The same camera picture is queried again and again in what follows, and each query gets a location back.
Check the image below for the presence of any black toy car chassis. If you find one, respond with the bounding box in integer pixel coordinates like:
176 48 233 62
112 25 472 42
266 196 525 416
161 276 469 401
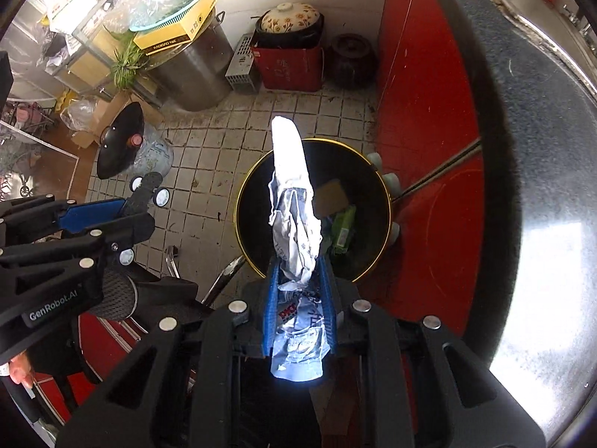
119 172 170 217

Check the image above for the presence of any silver foil wrapper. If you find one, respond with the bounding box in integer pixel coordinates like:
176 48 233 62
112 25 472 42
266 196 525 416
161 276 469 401
268 116 330 382

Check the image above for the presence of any black trash bin gold rim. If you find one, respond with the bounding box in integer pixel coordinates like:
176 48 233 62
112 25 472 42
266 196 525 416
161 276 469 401
234 138 393 282

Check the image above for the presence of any person's hand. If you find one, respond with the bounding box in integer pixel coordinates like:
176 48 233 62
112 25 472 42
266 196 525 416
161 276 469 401
8 351 34 388

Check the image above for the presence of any black wok lid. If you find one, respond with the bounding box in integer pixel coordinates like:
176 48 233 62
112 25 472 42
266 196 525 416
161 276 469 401
96 101 145 179

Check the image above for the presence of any large steel pot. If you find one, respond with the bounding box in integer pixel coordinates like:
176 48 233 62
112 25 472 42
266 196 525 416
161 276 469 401
146 9 234 112

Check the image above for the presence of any green potted plant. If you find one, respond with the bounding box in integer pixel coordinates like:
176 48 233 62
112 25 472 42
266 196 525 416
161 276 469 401
108 30 149 90

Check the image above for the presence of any yellow cardboard box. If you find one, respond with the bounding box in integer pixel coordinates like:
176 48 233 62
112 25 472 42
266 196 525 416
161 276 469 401
132 0 216 56

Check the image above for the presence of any red plastic crate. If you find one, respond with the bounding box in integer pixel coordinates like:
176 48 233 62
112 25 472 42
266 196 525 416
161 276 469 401
251 44 324 92

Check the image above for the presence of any red cabinet door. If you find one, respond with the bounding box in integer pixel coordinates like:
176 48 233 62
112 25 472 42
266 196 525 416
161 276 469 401
361 0 484 334

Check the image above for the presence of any floral ceramic pot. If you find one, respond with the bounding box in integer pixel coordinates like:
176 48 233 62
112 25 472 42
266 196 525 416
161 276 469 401
253 2 325 50

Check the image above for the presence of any dark clay jar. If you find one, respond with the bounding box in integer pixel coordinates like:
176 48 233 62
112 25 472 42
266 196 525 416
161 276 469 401
326 34 378 90

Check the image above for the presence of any stainless steel sink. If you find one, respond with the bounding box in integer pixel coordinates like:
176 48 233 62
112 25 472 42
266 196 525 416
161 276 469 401
458 0 597 99

